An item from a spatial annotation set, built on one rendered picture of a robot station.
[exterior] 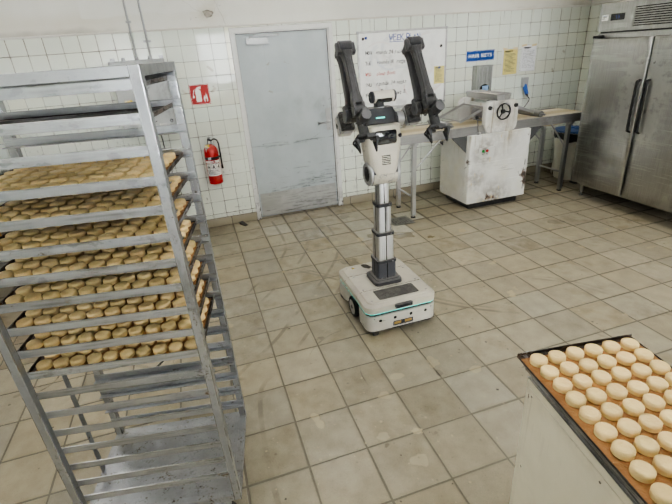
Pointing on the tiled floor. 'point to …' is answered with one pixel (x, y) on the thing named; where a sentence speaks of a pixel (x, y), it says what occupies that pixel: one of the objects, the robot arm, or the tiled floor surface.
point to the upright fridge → (629, 106)
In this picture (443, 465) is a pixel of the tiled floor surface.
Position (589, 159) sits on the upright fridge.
